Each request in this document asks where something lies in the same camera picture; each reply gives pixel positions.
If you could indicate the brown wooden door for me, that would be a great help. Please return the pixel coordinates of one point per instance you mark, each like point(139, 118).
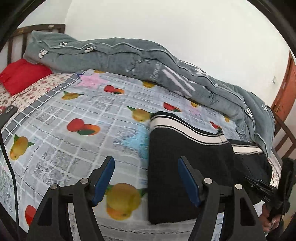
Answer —
point(286, 97)

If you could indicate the person's right hand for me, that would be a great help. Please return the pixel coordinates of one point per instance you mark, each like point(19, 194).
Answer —
point(270, 223)

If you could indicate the wooden bed headboard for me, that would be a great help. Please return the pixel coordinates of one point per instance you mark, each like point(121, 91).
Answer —
point(20, 34)

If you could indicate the black pants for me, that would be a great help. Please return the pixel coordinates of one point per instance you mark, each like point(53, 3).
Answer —
point(166, 166)

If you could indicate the fruit print plastic mat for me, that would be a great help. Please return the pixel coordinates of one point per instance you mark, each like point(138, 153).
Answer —
point(81, 111)

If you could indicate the white wall switch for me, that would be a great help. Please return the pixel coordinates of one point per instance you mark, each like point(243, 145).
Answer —
point(274, 80)

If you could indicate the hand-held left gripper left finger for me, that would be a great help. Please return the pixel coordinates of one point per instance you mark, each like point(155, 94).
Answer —
point(105, 180)

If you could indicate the wooden bed footboard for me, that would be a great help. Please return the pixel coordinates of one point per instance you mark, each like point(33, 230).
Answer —
point(285, 136)

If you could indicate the grey floral quilt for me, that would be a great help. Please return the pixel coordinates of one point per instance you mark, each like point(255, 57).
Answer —
point(129, 58)

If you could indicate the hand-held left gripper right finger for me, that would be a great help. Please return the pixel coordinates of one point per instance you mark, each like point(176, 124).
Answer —
point(188, 180)

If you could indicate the red pillow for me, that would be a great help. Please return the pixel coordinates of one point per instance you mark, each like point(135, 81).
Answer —
point(20, 74)

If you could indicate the floral bed sheet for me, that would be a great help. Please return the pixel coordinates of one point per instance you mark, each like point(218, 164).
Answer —
point(41, 88)

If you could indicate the dark smartphone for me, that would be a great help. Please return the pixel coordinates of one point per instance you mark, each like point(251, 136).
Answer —
point(8, 111)

